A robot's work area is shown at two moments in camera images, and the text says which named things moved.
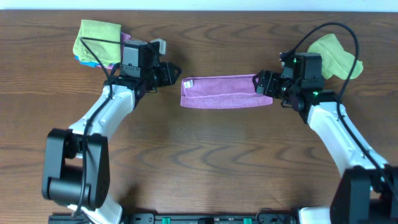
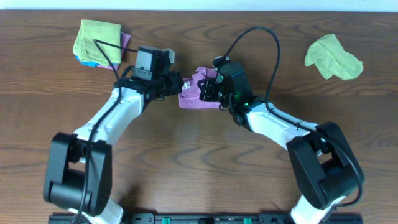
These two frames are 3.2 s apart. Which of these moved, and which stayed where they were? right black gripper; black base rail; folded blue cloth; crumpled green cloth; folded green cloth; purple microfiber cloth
Moved: right black gripper; purple microfiber cloth
Stayed: folded green cloth; black base rail; crumpled green cloth; folded blue cloth
